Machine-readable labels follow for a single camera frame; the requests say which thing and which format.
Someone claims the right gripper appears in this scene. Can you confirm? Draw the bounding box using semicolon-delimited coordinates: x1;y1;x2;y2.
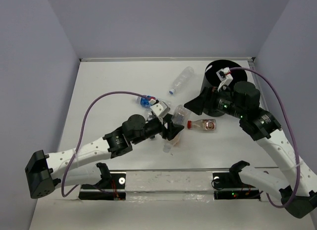
183;85;246;119

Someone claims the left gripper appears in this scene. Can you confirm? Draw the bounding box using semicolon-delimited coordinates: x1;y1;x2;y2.
131;113;184;145

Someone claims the clear crushed bottle white cap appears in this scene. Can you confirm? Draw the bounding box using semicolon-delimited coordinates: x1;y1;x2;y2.
163;105;191;153

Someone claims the small bottle pepsi label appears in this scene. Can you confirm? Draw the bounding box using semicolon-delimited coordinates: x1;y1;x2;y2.
145;111;153;121

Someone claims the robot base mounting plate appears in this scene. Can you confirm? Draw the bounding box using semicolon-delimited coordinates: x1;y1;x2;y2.
79;171;261;201

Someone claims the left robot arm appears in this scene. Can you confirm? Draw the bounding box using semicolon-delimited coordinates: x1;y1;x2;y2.
25;114;184;199

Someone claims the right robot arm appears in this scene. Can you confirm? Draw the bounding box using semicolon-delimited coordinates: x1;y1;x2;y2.
184;81;317;219

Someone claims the black cylindrical bin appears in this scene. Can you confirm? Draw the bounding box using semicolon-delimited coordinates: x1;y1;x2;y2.
199;59;248;118

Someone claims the orange juice bottle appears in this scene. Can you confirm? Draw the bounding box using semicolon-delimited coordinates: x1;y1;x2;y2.
170;134;181;146

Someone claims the small bottle red cap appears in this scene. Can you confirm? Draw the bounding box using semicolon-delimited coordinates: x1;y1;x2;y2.
187;119;216;132

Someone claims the clear bottle blue cap far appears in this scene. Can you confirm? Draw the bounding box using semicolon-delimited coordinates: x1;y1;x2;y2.
168;66;195;95

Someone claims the clear bottle blue label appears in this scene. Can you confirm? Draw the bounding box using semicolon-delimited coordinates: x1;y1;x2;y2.
136;94;172;111

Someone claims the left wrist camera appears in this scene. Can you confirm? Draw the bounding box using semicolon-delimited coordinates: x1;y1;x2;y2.
150;100;170;119

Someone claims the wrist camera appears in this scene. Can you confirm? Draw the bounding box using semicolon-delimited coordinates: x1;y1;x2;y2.
216;67;233;91
150;100;170;119

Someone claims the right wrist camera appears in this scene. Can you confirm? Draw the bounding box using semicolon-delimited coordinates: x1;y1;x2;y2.
216;67;233;91

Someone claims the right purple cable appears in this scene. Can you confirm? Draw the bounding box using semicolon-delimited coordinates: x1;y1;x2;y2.
229;66;302;208

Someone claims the purple cable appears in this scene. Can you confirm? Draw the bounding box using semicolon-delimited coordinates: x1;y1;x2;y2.
61;91;156;197
229;66;302;208

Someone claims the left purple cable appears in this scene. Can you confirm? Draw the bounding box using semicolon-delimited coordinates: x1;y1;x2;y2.
61;91;156;197

